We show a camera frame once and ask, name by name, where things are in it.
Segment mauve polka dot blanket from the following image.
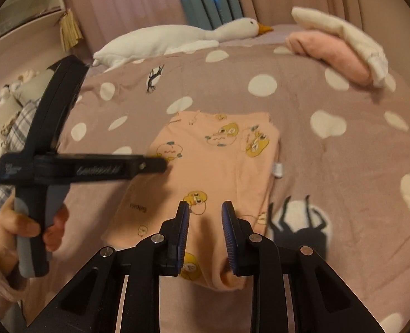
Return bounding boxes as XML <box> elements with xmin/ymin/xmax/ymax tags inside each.
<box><xmin>18</xmin><ymin>24</ymin><xmax>410</xmax><ymax>333</ymax></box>

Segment person's left hand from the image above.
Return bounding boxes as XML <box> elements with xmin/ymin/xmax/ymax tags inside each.
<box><xmin>0</xmin><ymin>196</ymin><xmax>70</xmax><ymax>252</ymax></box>

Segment folded pink cloth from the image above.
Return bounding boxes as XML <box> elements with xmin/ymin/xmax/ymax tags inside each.
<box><xmin>285</xmin><ymin>31</ymin><xmax>374</xmax><ymax>87</ymax></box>

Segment grey plaid blanket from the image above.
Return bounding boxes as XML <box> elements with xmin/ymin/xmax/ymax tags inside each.
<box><xmin>0</xmin><ymin>99</ymin><xmax>42</xmax><ymax>212</ymax></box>

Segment grey pillow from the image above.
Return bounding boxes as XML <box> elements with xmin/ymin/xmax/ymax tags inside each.
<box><xmin>12</xmin><ymin>69</ymin><xmax>58</xmax><ymax>106</ymax></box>

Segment small white plush toys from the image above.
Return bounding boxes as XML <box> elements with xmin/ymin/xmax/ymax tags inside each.
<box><xmin>0</xmin><ymin>71</ymin><xmax>39</xmax><ymax>125</ymax></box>

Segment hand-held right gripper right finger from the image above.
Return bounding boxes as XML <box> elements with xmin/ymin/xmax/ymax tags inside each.
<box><xmin>221</xmin><ymin>200</ymin><xmax>379</xmax><ymax>333</ymax></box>

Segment peach printed long-sleeve shirt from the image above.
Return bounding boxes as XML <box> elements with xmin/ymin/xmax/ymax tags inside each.
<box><xmin>101</xmin><ymin>110</ymin><xmax>285</xmax><ymax>291</ymax></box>

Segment white goose plush toy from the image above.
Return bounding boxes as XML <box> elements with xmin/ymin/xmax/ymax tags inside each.
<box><xmin>92</xmin><ymin>18</ymin><xmax>274</xmax><ymax>73</ymax></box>

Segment beige tassel hanging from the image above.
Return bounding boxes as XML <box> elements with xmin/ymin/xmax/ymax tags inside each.
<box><xmin>57</xmin><ymin>9</ymin><xmax>82</xmax><ymax>52</ymax></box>

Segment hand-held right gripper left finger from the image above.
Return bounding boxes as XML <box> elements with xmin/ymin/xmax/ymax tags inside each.
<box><xmin>30</xmin><ymin>200</ymin><xmax>192</xmax><ymax>333</ymax></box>

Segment white wall shelf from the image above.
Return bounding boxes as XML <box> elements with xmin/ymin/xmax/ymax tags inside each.
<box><xmin>0</xmin><ymin>0</ymin><xmax>67</xmax><ymax>52</ymax></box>

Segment folded white cloth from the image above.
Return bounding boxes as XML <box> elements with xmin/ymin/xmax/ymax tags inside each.
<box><xmin>291</xmin><ymin>6</ymin><xmax>389</xmax><ymax>88</ymax></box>

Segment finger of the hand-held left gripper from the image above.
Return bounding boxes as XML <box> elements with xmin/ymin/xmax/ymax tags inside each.
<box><xmin>129</xmin><ymin>155</ymin><xmax>168</xmax><ymax>178</ymax></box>

